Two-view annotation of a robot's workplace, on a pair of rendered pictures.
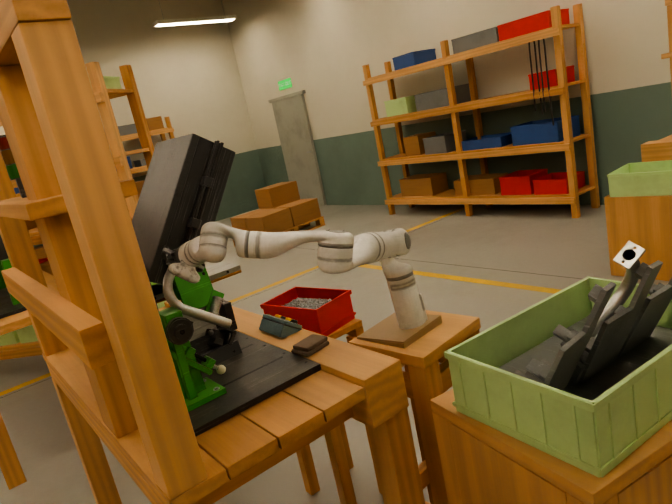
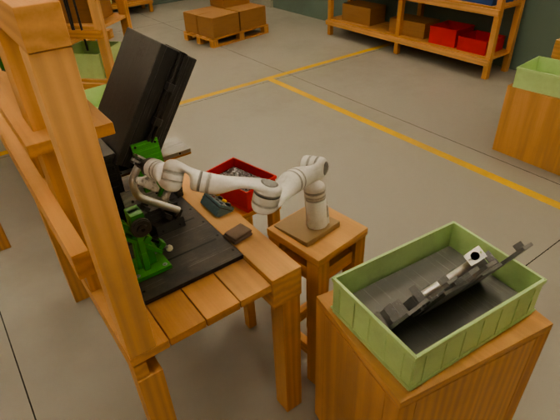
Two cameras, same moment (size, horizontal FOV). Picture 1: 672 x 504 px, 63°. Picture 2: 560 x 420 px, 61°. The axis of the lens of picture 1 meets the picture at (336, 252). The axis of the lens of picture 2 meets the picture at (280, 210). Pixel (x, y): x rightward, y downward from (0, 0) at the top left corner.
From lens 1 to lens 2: 54 cm
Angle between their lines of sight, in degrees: 21
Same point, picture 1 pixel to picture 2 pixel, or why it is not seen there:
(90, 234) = (82, 207)
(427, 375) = (319, 271)
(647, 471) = (440, 387)
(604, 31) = not seen: outside the picture
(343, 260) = (271, 207)
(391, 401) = (289, 292)
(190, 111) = not seen: outside the picture
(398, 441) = (289, 314)
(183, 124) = not seen: outside the picture
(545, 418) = (386, 347)
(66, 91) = (67, 106)
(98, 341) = (84, 262)
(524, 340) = (392, 267)
